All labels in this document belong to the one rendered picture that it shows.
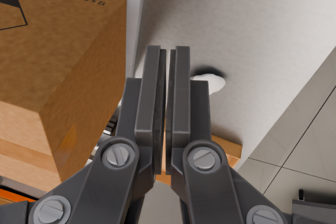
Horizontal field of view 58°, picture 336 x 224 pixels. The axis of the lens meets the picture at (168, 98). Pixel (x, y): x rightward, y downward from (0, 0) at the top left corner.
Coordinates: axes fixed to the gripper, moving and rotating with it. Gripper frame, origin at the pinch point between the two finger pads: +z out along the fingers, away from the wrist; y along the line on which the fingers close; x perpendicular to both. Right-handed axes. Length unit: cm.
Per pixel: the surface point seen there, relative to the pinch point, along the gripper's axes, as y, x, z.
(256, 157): 59, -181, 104
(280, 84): 20, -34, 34
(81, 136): -15.0, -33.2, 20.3
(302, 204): 92, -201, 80
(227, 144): 13, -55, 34
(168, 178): -1, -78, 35
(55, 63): -15.5, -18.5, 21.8
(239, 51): 11.6, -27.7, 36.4
